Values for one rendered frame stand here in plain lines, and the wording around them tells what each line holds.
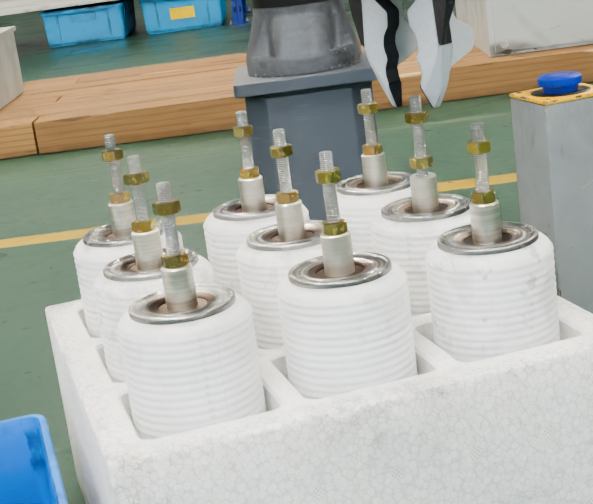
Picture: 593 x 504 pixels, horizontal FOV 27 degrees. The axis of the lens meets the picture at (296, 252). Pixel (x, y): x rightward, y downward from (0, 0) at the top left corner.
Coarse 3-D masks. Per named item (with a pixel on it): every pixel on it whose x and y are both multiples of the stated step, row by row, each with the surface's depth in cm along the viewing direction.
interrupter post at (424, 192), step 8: (416, 176) 104; (424, 176) 104; (432, 176) 103; (416, 184) 104; (424, 184) 103; (432, 184) 104; (416, 192) 104; (424, 192) 104; (432, 192) 104; (416, 200) 104; (424, 200) 104; (432, 200) 104; (416, 208) 104; (424, 208) 104; (432, 208) 104
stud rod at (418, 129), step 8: (416, 96) 102; (416, 104) 102; (416, 112) 102; (416, 128) 103; (416, 136) 103; (424, 136) 103; (416, 144) 103; (424, 144) 103; (416, 152) 103; (424, 152) 103
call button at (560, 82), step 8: (552, 72) 116; (560, 72) 115; (568, 72) 114; (576, 72) 114; (544, 80) 113; (552, 80) 113; (560, 80) 112; (568, 80) 112; (576, 80) 113; (544, 88) 114; (552, 88) 113; (560, 88) 113; (568, 88) 113; (576, 88) 114
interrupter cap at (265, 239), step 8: (312, 224) 104; (320, 224) 104; (256, 232) 104; (264, 232) 103; (272, 232) 104; (312, 232) 103; (320, 232) 102; (248, 240) 101; (256, 240) 102; (264, 240) 101; (272, 240) 102; (280, 240) 102; (296, 240) 101; (304, 240) 99; (312, 240) 99; (320, 240) 99; (256, 248) 100; (264, 248) 99; (272, 248) 99; (280, 248) 99; (288, 248) 98; (296, 248) 98
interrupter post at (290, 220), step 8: (280, 208) 101; (288, 208) 100; (296, 208) 101; (280, 216) 101; (288, 216) 100; (296, 216) 101; (280, 224) 101; (288, 224) 101; (296, 224) 101; (304, 224) 102; (280, 232) 101; (288, 232) 101; (296, 232) 101; (304, 232) 102; (288, 240) 101
